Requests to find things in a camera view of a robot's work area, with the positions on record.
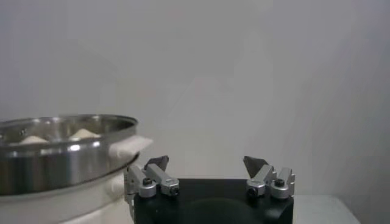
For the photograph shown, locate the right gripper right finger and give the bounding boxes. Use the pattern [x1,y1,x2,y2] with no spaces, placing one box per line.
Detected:
[243,155,296,200]

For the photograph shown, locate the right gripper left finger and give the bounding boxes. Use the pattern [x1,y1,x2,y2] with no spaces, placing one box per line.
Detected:
[124,155,180,201]

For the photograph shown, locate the white steamed baozi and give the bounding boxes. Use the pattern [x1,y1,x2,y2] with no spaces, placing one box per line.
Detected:
[18,135,49,144]
[69,128,101,141]

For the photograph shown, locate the perforated steel steamer basket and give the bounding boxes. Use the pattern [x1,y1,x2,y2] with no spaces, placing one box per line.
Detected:
[0,114,141,195]

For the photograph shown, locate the white electric cooking pot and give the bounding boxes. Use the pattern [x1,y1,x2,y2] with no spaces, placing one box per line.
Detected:
[0,135,153,224]

